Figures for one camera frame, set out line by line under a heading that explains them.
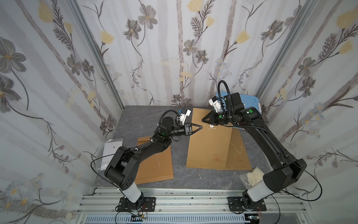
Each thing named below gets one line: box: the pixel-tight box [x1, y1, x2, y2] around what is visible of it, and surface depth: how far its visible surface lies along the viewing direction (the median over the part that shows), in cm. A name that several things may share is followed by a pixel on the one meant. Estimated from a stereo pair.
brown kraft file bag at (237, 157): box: [215, 127, 253, 171], surface depth 92 cm
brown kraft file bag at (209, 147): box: [185, 107, 233, 168], surface depth 76 cm
